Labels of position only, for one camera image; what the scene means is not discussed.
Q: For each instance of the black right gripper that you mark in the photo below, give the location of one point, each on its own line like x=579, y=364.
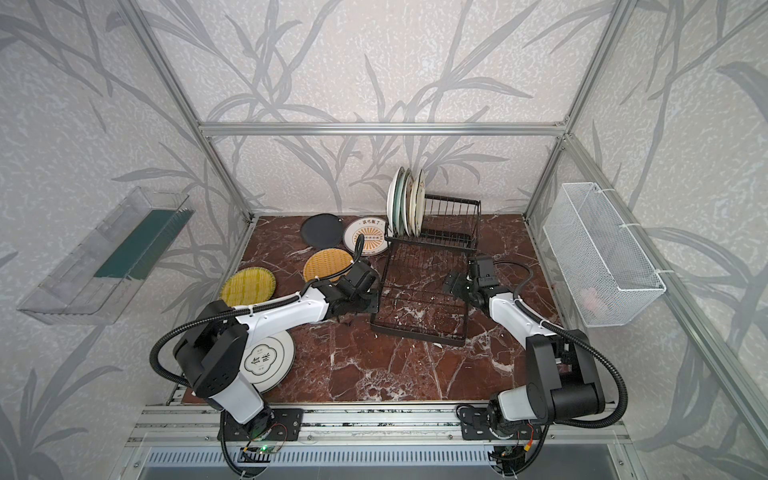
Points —
x=459, y=285

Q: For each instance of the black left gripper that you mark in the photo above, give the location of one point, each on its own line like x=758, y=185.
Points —
x=365, y=297

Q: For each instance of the orange woven bamboo plate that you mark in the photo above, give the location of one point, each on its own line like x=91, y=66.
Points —
x=326, y=262

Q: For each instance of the green rim lettered plate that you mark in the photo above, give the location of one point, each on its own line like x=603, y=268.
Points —
x=391, y=199

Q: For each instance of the mint green flower plate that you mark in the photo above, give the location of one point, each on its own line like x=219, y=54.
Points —
x=399, y=205

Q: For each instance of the yellow woven plate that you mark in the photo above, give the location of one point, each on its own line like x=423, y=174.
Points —
x=249, y=286

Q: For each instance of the orange sunburst plate front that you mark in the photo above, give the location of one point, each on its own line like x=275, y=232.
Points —
x=407, y=201

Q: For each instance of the orange sunburst plate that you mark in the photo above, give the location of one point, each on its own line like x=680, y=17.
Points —
x=407, y=201
x=373, y=229

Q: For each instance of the cream floral plate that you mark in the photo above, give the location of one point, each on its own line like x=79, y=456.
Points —
x=419, y=203

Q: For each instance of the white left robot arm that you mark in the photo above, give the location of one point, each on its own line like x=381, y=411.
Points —
x=206, y=354

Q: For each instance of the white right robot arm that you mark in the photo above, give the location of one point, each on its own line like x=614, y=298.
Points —
x=568, y=381

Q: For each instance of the orange sunburst plate by rack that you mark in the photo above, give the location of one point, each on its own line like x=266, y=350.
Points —
x=373, y=229

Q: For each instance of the black round plate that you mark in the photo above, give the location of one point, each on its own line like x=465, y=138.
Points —
x=322, y=231

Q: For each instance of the white plate black emblem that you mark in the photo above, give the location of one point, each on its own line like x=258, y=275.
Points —
x=266, y=363

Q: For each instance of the black wire dish rack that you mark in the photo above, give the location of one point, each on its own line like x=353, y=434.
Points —
x=414, y=301

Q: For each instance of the white mesh wall basket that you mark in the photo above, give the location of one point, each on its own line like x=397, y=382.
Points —
x=608, y=274

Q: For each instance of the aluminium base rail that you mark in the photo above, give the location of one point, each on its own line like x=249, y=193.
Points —
x=323, y=424

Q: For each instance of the clear acrylic wall shelf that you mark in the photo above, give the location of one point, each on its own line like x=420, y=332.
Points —
x=94, y=284

